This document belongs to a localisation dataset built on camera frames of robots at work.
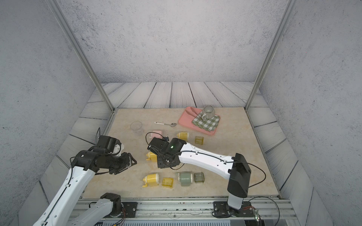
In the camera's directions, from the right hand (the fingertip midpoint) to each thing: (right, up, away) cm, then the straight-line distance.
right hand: (163, 165), depth 73 cm
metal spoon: (+1, +19, +37) cm, 42 cm away
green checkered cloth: (+30, +19, +36) cm, 50 cm away
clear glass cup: (-24, +18, +32) cm, 44 cm away
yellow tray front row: (+1, -13, +10) cm, 16 cm away
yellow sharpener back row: (+10, +12, +23) cm, 28 cm away
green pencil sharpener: (+11, -8, +3) cm, 14 cm away
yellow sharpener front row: (-7, -9, +3) cm, 12 cm away
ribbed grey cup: (+30, +29, +41) cm, 58 cm away
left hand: (-14, +1, -1) cm, 14 cm away
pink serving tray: (+13, +25, +43) cm, 52 cm away
